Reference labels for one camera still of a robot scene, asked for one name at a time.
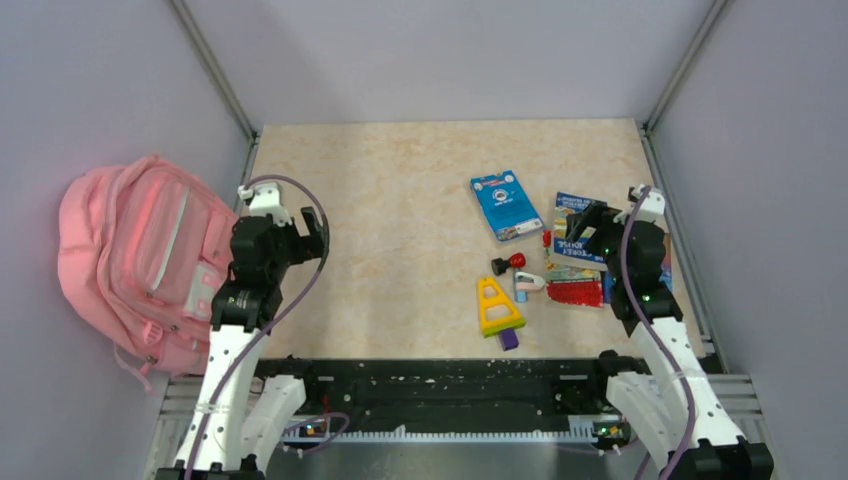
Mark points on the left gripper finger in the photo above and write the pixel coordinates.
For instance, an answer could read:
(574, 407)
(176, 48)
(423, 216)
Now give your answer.
(311, 221)
(291, 231)

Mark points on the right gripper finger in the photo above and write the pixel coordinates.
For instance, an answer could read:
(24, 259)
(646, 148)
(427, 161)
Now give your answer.
(575, 227)
(600, 211)

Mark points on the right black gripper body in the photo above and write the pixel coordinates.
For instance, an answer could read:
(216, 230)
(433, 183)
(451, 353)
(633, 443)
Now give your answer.
(605, 240)

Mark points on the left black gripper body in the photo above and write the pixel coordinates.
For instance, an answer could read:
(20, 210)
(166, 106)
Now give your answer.
(292, 251)

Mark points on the blue card game box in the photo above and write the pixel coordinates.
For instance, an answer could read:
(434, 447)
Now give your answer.
(505, 205)

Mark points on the pink student backpack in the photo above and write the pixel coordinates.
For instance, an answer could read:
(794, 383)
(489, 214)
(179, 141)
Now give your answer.
(143, 249)

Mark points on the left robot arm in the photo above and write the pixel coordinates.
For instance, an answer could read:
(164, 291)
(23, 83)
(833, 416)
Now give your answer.
(226, 438)

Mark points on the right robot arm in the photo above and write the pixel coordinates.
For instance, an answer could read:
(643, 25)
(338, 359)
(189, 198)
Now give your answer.
(672, 408)

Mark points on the blue story book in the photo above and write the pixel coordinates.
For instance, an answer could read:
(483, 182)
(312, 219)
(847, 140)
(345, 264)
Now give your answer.
(571, 252)

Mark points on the red keyboard booklet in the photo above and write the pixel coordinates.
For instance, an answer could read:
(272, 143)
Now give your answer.
(573, 286)

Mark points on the colourful thin book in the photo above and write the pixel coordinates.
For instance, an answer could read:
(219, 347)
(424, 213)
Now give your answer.
(607, 280)

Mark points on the red black stamp toy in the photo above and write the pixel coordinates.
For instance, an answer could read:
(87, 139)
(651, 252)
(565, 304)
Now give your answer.
(500, 266)

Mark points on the yellow green purple block toy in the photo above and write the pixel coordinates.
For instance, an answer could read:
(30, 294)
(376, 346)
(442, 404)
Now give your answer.
(498, 316)

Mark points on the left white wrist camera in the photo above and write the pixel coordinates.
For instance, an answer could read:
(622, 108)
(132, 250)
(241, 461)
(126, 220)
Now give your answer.
(265, 200)

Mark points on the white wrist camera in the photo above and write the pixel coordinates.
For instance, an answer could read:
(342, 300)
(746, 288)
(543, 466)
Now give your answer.
(265, 200)
(649, 203)

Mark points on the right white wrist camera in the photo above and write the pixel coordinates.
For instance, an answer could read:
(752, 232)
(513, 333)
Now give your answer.
(649, 203)

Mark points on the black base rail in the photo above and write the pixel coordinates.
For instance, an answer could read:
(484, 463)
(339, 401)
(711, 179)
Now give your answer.
(456, 396)

